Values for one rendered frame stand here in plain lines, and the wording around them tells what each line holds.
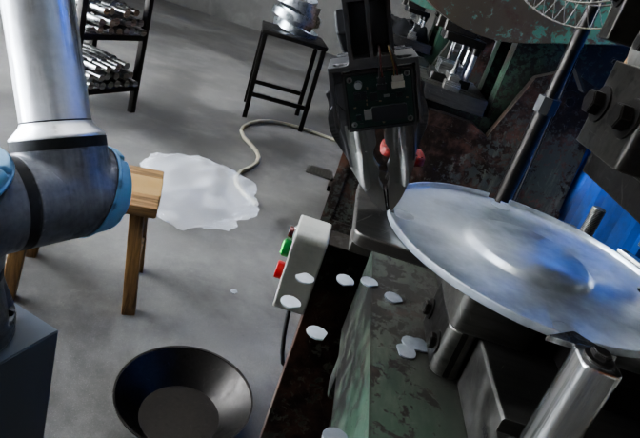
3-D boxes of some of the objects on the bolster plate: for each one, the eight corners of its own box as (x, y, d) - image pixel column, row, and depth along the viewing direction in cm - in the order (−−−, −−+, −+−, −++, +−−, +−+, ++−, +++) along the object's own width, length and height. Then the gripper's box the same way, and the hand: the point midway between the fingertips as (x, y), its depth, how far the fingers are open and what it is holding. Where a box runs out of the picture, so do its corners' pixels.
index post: (527, 463, 39) (591, 359, 35) (517, 430, 42) (575, 331, 38) (564, 474, 39) (632, 372, 35) (551, 442, 42) (613, 344, 38)
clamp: (557, 301, 64) (599, 226, 61) (522, 239, 80) (554, 176, 76) (605, 316, 65) (650, 242, 61) (561, 251, 80) (594, 189, 76)
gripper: (301, -15, 40) (339, 243, 48) (427, -34, 39) (444, 233, 47) (310, -16, 48) (342, 205, 56) (414, -32, 47) (431, 195, 55)
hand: (386, 194), depth 53 cm, fingers closed
